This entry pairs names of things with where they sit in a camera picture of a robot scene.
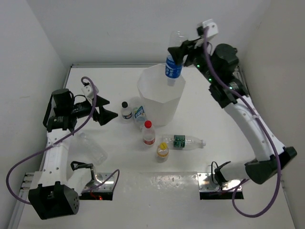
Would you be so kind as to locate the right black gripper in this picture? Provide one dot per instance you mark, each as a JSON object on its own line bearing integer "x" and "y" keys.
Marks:
{"x": 179, "y": 52}

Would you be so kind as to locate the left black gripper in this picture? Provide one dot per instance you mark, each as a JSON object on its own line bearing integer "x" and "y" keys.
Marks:
{"x": 104, "y": 116}

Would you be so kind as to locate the blue label plastic bottle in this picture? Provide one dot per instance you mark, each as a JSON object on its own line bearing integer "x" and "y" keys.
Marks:
{"x": 172, "y": 70}

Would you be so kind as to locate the red cap plastic bottle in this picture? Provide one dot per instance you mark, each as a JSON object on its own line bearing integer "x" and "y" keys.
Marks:
{"x": 148, "y": 133}

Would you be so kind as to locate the green label plastic bottle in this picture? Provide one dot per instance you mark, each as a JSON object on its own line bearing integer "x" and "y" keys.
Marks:
{"x": 183, "y": 142}

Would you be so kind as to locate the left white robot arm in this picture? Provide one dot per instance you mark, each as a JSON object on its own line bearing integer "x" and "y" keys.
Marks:
{"x": 57, "y": 195}

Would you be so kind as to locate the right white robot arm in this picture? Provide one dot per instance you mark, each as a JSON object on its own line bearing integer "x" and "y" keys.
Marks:
{"x": 270, "y": 155}

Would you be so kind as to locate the white octagonal plastic bin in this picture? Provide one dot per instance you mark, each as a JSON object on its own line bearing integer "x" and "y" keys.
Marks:
{"x": 159, "y": 94}

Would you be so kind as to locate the black cap small bottle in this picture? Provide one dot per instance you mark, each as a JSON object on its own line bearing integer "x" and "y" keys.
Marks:
{"x": 126, "y": 112}

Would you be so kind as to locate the light blue label bottle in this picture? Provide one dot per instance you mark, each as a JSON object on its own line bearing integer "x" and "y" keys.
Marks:
{"x": 138, "y": 112}

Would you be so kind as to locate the clear unlabelled plastic bottle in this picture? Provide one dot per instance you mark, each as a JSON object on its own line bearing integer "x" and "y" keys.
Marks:
{"x": 90, "y": 149}

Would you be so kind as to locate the yellow cap small bottle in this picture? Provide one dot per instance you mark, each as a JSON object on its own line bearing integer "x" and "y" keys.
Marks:
{"x": 162, "y": 152}

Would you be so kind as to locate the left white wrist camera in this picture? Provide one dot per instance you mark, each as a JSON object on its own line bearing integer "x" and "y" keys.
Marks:
{"x": 88, "y": 92}

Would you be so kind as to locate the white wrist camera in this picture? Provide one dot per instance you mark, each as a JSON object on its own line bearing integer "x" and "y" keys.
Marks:
{"x": 210, "y": 26}
{"x": 88, "y": 92}

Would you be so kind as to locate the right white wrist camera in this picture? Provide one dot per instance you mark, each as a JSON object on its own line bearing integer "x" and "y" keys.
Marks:
{"x": 210, "y": 26}

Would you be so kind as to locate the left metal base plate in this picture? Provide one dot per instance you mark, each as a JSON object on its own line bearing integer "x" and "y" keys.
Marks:
{"x": 97, "y": 179}

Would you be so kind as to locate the metal base plate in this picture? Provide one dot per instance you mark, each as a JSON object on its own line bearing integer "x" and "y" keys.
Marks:
{"x": 206, "y": 185}
{"x": 97, "y": 179}

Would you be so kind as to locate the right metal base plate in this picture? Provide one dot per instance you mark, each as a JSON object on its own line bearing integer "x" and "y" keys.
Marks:
{"x": 206, "y": 185}

